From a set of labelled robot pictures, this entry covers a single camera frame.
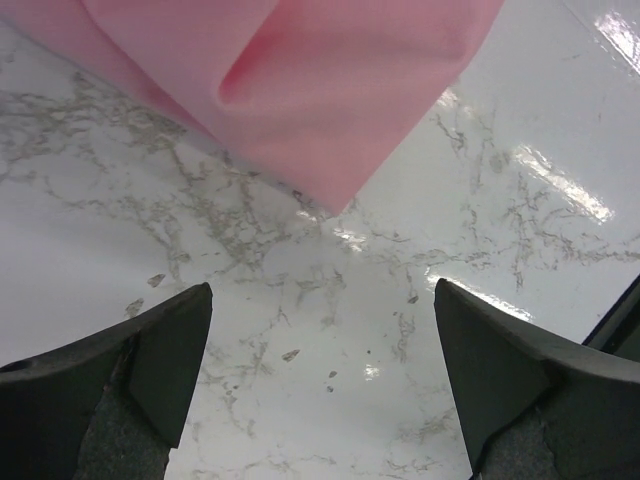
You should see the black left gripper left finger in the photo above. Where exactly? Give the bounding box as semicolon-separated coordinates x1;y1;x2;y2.
1;283;213;479

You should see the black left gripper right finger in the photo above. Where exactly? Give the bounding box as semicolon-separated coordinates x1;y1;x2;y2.
434;279;639;479

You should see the pink t shirt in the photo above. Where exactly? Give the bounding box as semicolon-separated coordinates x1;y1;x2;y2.
1;1;501;214

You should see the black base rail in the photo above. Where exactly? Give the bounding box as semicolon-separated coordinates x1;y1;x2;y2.
583;277;640;362

